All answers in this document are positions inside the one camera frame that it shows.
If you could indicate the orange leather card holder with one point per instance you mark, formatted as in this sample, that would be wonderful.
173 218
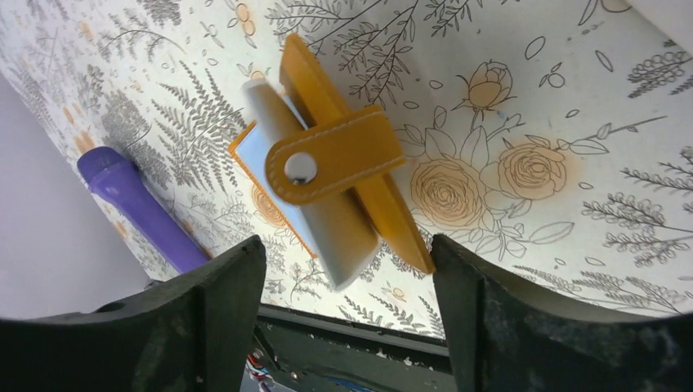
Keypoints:
326 169

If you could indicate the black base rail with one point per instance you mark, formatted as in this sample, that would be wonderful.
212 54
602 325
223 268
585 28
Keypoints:
306 352

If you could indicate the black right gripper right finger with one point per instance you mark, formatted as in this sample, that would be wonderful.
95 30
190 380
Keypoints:
506 333

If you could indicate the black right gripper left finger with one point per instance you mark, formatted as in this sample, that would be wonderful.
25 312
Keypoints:
191 333

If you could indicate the purple marker pen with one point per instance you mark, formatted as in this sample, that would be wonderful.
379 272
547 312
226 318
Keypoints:
117 181

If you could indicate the floral patterned table mat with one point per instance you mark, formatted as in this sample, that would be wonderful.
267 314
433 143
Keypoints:
551 138

